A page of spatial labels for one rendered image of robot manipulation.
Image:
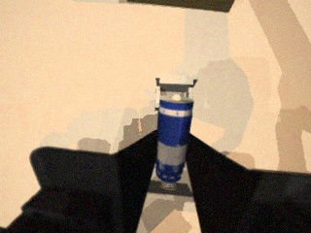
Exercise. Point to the blue and silver battery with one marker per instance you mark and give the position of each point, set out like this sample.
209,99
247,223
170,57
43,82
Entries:
173,130

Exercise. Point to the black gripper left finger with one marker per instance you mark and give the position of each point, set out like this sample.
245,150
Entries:
124,176

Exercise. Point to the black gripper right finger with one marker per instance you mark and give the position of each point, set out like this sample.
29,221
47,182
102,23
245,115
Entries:
227,196

